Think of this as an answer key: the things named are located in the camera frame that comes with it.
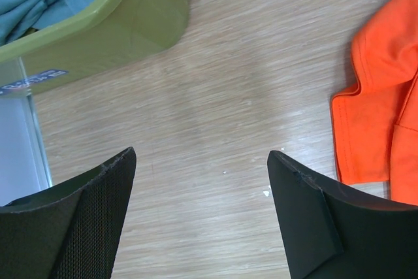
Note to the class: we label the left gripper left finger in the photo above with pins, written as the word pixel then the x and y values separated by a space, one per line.
pixel 72 229

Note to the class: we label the orange t shirt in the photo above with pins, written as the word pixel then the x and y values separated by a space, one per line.
pixel 374 121

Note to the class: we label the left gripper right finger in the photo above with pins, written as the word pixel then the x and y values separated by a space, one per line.
pixel 331 230

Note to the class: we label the olive green plastic bin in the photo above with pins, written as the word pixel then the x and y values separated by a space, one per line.
pixel 108 34

